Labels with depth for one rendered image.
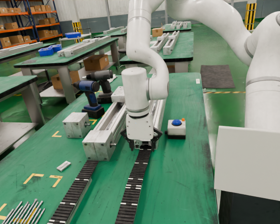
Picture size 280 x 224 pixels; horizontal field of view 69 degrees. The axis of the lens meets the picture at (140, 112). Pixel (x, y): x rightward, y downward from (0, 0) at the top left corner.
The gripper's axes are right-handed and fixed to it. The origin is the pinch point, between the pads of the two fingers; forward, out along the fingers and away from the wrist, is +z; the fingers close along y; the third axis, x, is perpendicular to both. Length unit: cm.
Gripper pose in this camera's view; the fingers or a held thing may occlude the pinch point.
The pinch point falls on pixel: (142, 146)
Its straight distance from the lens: 83.4
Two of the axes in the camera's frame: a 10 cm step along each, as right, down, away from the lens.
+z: 1.0, 8.9, 4.4
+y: 9.8, -0.1, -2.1
